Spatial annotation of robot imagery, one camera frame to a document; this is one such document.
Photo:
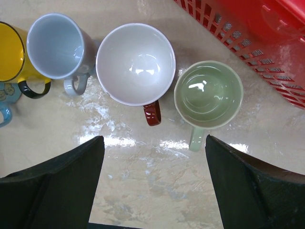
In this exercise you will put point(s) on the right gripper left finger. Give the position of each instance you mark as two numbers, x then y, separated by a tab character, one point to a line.
55	194

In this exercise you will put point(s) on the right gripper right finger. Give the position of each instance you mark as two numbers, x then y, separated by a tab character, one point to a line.
253	194

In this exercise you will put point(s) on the pale green mug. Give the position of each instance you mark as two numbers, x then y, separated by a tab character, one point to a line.
207	95

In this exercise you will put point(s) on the teal rimmed mug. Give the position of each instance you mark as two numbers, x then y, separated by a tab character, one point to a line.
9	94

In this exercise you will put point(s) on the yellow mug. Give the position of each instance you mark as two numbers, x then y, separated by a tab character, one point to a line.
15	64

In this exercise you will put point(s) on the pale blue mug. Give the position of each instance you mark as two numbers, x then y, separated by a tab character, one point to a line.
59	49

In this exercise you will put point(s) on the brown floral mug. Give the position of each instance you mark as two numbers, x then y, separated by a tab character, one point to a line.
135	66

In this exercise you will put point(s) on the red plastic basket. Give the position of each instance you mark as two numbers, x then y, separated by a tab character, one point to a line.
267	35

